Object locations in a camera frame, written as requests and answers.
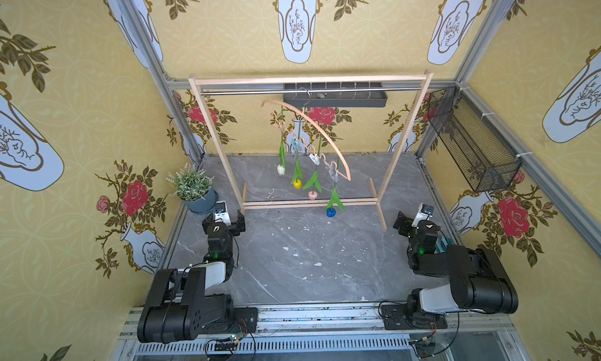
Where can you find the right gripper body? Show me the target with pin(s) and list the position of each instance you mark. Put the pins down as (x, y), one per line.
(406, 222)

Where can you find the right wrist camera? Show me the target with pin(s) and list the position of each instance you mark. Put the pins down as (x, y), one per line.
(425, 212)

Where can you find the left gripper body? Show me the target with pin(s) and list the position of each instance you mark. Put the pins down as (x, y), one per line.
(223, 225)

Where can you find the potted green plant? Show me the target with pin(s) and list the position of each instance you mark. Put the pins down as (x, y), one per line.
(194, 188)

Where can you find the white tulip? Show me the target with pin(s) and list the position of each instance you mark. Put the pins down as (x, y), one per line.
(281, 126)

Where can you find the small circuit board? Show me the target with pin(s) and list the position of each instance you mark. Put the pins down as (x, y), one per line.
(228, 345)

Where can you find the white clothes peg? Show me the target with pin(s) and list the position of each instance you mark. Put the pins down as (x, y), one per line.
(315, 159)

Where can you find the blue tulip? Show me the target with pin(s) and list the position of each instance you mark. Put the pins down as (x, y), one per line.
(334, 202)

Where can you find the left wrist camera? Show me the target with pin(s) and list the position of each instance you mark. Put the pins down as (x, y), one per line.
(221, 213)

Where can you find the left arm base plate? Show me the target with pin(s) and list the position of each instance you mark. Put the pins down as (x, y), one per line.
(242, 319)

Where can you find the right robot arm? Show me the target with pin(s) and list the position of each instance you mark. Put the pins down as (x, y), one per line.
(477, 280)

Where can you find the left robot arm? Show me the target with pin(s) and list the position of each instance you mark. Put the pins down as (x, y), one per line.
(177, 307)

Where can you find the pink tulip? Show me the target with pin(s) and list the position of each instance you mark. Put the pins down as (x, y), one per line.
(313, 186)

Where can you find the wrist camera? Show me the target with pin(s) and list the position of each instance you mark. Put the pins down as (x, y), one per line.
(221, 213)
(425, 212)

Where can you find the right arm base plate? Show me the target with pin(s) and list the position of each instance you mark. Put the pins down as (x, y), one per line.
(398, 316)

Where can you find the black wire mesh basket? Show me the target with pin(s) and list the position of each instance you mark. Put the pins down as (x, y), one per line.
(482, 154)

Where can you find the aluminium mounting rail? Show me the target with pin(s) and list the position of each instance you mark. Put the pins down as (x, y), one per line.
(338, 329)

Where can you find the yellow tulip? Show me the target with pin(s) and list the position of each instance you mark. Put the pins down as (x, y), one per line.
(298, 174)

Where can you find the grey clothes peg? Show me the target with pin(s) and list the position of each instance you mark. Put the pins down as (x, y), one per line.
(333, 172)

